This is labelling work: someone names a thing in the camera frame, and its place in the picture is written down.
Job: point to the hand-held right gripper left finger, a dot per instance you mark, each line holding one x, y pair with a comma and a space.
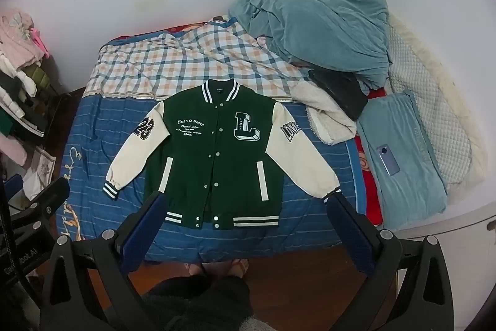
142, 228

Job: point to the plaid quilt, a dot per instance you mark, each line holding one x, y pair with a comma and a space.
174, 51

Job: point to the green and cream varsity jacket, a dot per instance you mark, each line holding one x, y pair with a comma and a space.
201, 168

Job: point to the person's dark fleece clothing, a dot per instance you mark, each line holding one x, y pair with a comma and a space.
193, 304

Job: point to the person's left foot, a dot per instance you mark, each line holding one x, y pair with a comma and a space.
195, 269

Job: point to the teal velvet blanket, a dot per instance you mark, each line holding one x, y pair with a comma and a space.
317, 20

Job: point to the black cloth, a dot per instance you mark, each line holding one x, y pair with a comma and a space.
341, 92

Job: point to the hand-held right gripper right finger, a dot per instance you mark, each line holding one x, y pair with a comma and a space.
348, 234

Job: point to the white fleece blanket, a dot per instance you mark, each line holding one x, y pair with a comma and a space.
329, 121

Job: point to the rack of assorted clothes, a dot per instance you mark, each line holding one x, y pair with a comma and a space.
19, 83

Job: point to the person's foot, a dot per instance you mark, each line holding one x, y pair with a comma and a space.
195, 269
236, 267

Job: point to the white printed cloth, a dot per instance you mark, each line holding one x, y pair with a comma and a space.
40, 170

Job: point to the person's right foot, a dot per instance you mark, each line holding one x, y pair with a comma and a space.
236, 267

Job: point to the lilac smartphone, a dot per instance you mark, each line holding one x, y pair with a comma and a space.
388, 159

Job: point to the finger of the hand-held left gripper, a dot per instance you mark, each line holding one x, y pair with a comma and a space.
48, 199
13, 186

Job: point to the red patterned sheet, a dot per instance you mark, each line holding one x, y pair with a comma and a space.
368, 179

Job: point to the teal pillow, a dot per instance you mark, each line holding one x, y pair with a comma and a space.
410, 191

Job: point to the blue striped bed sheet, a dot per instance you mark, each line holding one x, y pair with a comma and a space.
100, 145

